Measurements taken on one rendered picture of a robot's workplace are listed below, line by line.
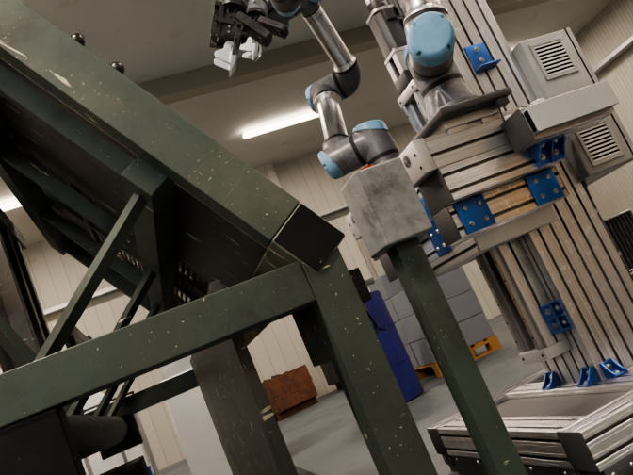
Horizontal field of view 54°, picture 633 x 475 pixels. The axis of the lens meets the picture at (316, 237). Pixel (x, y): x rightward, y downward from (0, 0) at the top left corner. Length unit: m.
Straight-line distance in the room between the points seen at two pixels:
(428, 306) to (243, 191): 0.47
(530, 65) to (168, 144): 1.20
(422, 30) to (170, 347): 0.96
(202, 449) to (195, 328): 3.60
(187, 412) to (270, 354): 5.44
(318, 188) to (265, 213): 9.68
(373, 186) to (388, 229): 0.10
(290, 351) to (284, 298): 8.95
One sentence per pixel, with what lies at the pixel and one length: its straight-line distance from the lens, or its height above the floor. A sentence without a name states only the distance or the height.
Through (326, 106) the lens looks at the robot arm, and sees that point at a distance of 2.45.
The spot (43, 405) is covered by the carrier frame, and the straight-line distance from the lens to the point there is 1.25.
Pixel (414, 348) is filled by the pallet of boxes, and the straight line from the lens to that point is 6.05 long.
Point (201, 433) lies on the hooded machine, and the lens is 4.81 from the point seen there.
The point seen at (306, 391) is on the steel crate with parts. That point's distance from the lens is 9.08.
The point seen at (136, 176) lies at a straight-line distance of 1.38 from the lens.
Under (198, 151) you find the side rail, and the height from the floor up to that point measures 1.08.
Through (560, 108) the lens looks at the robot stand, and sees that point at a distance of 1.70.
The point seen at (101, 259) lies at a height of 0.96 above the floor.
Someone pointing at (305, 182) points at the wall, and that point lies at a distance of 10.96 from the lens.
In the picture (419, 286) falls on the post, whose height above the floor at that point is 0.65.
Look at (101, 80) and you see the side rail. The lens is 1.41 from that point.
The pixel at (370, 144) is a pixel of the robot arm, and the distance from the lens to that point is 2.17.
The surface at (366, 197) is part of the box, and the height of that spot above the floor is 0.87.
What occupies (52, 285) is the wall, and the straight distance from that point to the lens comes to 10.34.
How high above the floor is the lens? 0.60
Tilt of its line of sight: 10 degrees up
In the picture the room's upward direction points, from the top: 23 degrees counter-clockwise
